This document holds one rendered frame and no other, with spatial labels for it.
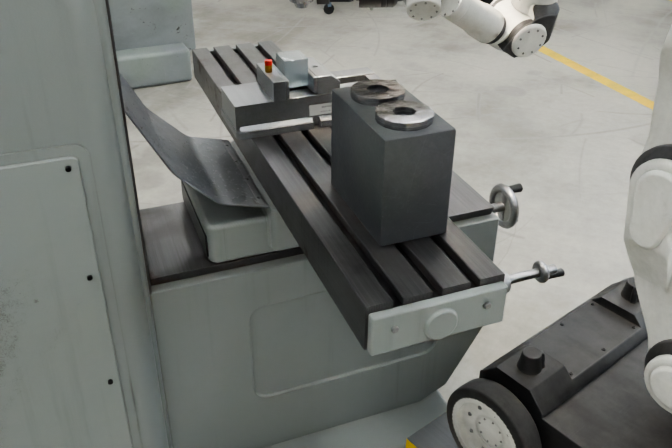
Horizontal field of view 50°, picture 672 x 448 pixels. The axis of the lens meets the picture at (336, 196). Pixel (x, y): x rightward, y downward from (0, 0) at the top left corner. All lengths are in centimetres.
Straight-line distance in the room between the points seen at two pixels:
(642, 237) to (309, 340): 76
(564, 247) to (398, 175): 193
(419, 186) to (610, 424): 60
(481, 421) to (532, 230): 165
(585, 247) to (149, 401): 194
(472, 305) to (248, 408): 77
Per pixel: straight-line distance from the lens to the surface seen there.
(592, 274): 286
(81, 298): 137
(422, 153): 110
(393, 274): 110
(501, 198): 189
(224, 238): 144
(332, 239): 117
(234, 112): 150
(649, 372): 142
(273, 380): 171
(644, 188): 126
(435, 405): 194
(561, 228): 310
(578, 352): 156
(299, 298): 158
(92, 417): 155
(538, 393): 144
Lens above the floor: 158
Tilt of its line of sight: 30 degrees down
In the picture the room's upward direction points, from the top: straight up
